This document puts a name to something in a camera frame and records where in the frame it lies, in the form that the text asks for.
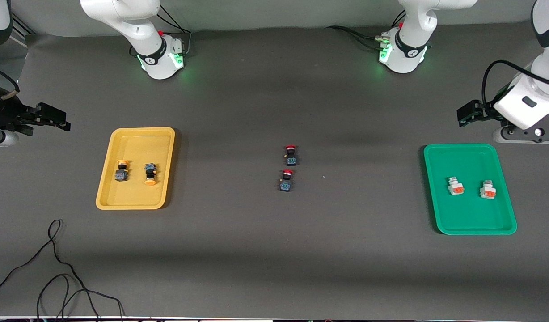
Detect white orange button switch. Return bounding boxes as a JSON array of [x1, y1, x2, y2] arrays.
[[480, 179, 497, 200], [446, 176, 465, 196]]

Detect green plastic tray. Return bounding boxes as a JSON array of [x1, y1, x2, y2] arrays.
[[424, 143, 517, 235]]

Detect yellow plastic tray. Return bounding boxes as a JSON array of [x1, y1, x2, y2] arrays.
[[96, 127, 176, 210]]

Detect dark grey table mat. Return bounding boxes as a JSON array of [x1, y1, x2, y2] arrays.
[[0, 20, 549, 320]]

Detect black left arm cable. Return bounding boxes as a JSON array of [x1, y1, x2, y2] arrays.
[[481, 59, 549, 112]]

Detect aluminium frame rail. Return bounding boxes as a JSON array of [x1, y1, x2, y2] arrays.
[[8, 13, 34, 43]]

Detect thin black loose cable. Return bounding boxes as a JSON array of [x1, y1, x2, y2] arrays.
[[0, 219, 125, 320]]

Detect black left arm base cables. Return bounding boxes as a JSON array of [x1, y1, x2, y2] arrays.
[[326, 9, 407, 51]]

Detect black arm base cables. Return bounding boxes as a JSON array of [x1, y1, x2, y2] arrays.
[[326, 9, 407, 51], [157, 4, 193, 56]]

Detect black right arm base cables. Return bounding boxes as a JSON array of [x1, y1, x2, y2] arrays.
[[157, 4, 193, 56]]

